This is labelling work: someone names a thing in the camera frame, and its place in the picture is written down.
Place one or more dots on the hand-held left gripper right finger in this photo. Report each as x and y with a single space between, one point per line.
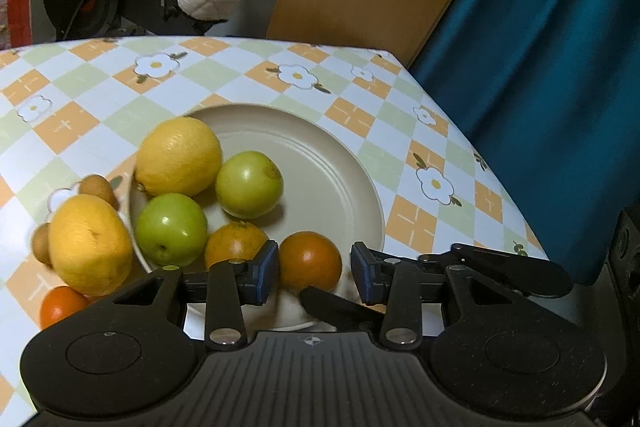
361 273

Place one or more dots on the yellow-green apple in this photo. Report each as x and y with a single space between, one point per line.
248 184

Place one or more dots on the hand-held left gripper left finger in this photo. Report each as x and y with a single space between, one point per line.
267 268

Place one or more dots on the brown longan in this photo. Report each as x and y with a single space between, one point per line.
42 244

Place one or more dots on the orange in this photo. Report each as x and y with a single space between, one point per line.
235 244
60 304
310 259

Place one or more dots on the green apple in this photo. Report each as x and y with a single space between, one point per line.
172 229

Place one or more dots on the beige plate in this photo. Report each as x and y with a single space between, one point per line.
325 187

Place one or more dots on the yellow lemon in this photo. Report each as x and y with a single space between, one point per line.
177 157

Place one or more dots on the large yellow citrus fruit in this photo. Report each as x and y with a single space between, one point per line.
90 244

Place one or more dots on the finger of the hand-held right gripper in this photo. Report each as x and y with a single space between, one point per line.
340 307
520 272

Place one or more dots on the teal curtain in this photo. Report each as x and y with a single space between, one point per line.
550 57

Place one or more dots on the small brown kiwi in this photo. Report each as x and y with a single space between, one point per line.
97 188

